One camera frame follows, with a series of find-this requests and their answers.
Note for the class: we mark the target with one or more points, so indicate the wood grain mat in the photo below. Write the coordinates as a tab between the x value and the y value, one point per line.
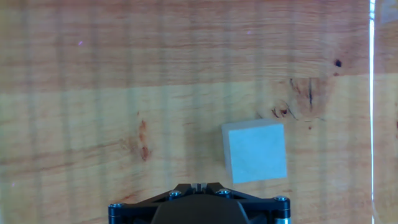
124	93

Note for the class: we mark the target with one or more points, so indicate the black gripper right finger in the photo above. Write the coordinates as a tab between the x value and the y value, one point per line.
269	208

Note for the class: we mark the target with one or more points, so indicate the small grey block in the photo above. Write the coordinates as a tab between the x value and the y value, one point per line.
256	152

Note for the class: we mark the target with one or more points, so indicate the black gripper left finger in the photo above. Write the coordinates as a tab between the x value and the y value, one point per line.
130	211

